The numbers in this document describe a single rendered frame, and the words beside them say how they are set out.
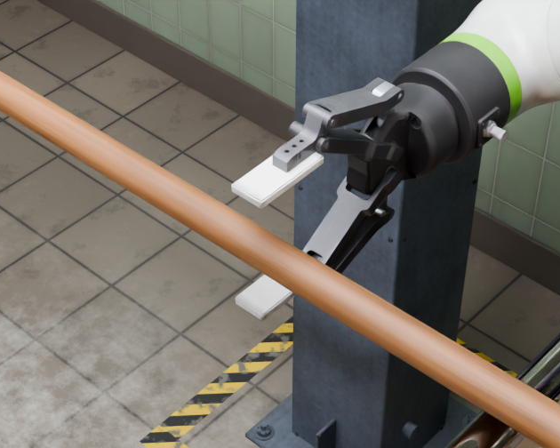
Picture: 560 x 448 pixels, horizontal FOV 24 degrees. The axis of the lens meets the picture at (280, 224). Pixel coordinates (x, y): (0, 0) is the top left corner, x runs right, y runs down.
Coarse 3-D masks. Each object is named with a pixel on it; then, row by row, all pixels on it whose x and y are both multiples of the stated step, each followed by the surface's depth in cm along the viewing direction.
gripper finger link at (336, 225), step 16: (384, 176) 105; (400, 176) 106; (384, 192) 106; (336, 208) 106; (352, 208) 105; (368, 208) 105; (320, 224) 106; (336, 224) 105; (352, 224) 105; (320, 240) 105; (336, 240) 105; (320, 256) 106; (336, 256) 105
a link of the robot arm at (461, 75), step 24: (432, 48) 111; (456, 48) 109; (408, 72) 108; (432, 72) 106; (456, 72) 107; (480, 72) 107; (456, 96) 106; (480, 96) 107; (504, 96) 109; (456, 120) 107; (480, 120) 107; (504, 120) 110; (480, 144) 108
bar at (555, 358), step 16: (544, 352) 93; (528, 368) 92; (544, 368) 92; (528, 384) 90; (544, 384) 91; (480, 416) 89; (464, 432) 88; (480, 432) 87; (496, 432) 88; (512, 432) 88
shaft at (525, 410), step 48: (0, 96) 111; (96, 144) 106; (144, 192) 103; (192, 192) 101; (240, 240) 97; (288, 288) 96; (336, 288) 93; (384, 336) 91; (432, 336) 89; (480, 384) 87; (528, 432) 85
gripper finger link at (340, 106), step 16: (384, 80) 102; (336, 96) 98; (352, 96) 99; (368, 96) 100; (384, 96) 100; (400, 96) 101; (304, 112) 96; (336, 112) 95; (352, 112) 97; (368, 112) 98; (384, 112) 100
